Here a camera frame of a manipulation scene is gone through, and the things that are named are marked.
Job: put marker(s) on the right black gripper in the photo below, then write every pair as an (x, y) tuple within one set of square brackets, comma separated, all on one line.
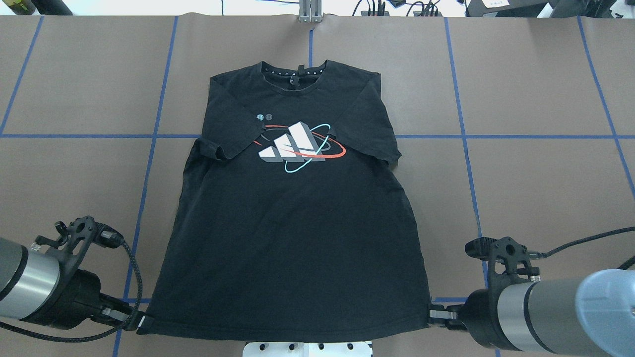
[(482, 313)]

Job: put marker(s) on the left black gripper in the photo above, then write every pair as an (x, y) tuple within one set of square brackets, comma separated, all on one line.
[(79, 297)]

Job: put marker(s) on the black graphic t-shirt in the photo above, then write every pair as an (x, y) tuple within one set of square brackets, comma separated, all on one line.
[(291, 225)]

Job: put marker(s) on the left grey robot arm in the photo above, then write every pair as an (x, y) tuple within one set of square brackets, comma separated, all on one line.
[(33, 291)]

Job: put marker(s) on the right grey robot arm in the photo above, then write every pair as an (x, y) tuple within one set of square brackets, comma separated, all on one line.
[(592, 316)]

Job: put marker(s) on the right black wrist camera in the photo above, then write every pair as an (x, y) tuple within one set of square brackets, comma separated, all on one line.
[(507, 261)]

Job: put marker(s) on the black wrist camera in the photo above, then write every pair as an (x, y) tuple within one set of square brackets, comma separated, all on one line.
[(507, 261), (74, 240)]

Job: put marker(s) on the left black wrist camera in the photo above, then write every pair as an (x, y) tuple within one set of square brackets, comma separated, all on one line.
[(74, 240)]

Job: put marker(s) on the white metal mount base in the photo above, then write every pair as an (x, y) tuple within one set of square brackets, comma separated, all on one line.
[(296, 349)]

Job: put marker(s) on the aluminium profile post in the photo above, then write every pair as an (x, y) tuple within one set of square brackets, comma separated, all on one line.
[(310, 11)]

